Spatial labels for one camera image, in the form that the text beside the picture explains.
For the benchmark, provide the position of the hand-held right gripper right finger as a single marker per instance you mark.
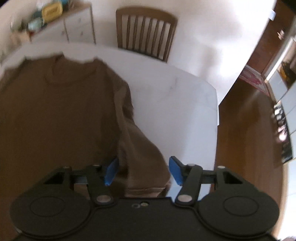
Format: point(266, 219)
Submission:
point(175, 171)

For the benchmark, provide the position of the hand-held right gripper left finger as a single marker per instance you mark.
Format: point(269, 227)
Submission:
point(111, 172)

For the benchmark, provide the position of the brown shirt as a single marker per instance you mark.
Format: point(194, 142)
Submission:
point(60, 111)

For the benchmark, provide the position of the row of shoes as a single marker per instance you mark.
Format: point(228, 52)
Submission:
point(281, 122)

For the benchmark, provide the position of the red patterned rug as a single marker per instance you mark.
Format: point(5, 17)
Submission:
point(254, 80)

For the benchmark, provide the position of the white hallway cabinet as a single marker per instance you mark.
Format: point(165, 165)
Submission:
point(290, 104)

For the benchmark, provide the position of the yellow and black bag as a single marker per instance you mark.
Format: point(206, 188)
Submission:
point(288, 74)

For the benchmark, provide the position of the white wooden sideboard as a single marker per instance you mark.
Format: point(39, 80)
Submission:
point(78, 25)

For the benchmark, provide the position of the brown door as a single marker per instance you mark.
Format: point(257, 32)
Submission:
point(275, 53)

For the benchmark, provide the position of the wooden slat-back chair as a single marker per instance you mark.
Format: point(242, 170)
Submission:
point(145, 14)

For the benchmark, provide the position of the pale green mug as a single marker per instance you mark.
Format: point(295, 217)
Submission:
point(34, 24)

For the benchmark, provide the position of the yellow tissue box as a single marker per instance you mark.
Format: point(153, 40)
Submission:
point(52, 10)

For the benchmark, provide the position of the metal door lock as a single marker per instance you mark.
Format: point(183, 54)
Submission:
point(281, 34)

